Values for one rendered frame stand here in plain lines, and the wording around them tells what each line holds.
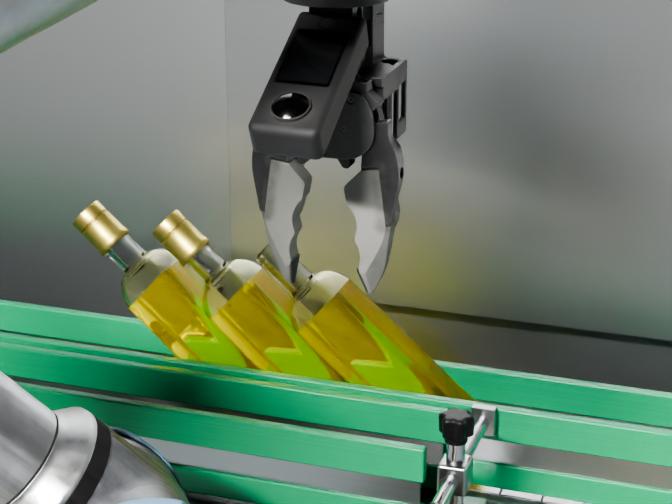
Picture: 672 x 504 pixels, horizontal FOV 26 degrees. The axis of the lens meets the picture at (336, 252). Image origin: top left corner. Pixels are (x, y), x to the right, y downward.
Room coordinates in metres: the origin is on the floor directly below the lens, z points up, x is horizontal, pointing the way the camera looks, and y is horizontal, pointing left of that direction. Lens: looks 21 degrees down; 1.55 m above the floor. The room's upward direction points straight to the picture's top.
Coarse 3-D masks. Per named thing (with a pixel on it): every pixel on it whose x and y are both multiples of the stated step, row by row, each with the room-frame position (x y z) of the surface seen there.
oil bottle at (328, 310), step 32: (320, 288) 1.23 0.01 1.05; (352, 288) 1.26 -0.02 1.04; (320, 320) 1.23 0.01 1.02; (352, 320) 1.22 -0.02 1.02; (384, 320) 1.25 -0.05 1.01; (320, 352) 1.23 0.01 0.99; (352, 352) 1.22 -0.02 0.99; (384, 352) 1.21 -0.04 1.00; (416, 352) 1.24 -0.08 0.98; (384, 384) 1.21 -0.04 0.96; (416, 384) 1.20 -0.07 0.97; (448, 384) 1.23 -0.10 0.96
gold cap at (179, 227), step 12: (168, 216) 1.29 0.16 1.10; (180, 216) 1.30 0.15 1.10; (156, 228) 1.29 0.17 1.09; (168, 228) 1.29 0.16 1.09; (180, 228) 1.29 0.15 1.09; (192, 228) 1.30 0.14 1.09; (168, 240) 1.29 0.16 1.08; (180, 240) 1.28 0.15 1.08; (192, 240) 1.29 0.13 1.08; (204, 240) 1.29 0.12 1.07; (180, 252) 1.28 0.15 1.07; (192, 252) 1.28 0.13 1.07
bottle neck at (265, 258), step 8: (264, 248) 1.26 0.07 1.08; (256, 256) 1.27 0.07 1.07; (264, 256) 1.26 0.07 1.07; (272, 256) 1.26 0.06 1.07; (264, 264) 1.26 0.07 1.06; (272, 264) 1.26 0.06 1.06; (272, 272) 1.26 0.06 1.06; (280, 272) 1.25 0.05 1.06; (304, 272) 1.26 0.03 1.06; (280, 280) 1.26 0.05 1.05; (296, 280) 1.25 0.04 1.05; (304, 280) 1.25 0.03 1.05; (288, 288) 1.25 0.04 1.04; (296, 288) 1.25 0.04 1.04
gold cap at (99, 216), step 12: (96, 204) 1.33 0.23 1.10; (84, 216) 1.32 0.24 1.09; (96, 216) 1.32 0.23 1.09; (108, 216) 1.32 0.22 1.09; (84, 228) 1.31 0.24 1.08; (96, 228) 1.31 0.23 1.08; (108, 228) 1.31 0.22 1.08; (120, 228) 1.32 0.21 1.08; (96, 240) 1.31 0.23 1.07; (108, 240) 1.31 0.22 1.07
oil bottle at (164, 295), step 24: (144, 264) 1.29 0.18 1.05; (168, 264) 1.30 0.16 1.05; (144, 288) 1.28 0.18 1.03; (168, 288) 1.28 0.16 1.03; (192, 288) 1.29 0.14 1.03; (144, 312) 1.28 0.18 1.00; (168, 312) 1.27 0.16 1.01; (192, 312) 1.27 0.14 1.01; (168, 336) 1.28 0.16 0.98; (192, 336) 1.27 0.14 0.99; (216, 336) 1.26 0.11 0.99; (216, 360) 1.26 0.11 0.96; (240, 360) 1.25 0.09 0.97
